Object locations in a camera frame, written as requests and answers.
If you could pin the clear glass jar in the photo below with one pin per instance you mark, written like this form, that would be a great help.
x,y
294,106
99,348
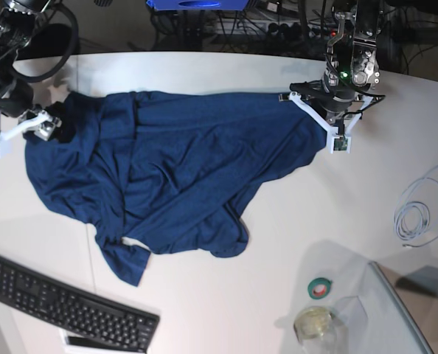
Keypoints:
x,y
315,330

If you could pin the dark blue t-shirt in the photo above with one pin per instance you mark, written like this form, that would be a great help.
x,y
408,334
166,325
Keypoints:
x,y
159,173

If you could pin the green electrical tape roll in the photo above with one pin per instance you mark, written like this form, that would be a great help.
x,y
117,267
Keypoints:
x,y
319,288

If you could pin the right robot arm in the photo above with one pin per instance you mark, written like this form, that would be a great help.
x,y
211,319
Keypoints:
x,y
18,26

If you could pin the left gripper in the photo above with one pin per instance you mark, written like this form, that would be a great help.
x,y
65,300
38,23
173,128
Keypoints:
x,y
330,110

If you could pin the blue box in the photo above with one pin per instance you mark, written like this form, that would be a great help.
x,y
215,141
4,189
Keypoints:
x,y
162,5

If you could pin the black computer keyboard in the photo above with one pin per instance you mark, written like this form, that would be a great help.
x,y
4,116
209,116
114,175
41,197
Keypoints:
x,y
91,319

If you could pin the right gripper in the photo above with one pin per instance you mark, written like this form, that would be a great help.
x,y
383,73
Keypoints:
x,y
19,104

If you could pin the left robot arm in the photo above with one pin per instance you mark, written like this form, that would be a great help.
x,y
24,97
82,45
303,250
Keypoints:
x,y
352,70

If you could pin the black power strip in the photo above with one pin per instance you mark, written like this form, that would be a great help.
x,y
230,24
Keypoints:
x,y
293,31

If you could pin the glass panel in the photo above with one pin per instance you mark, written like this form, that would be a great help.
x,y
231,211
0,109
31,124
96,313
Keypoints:
x,y
416,286

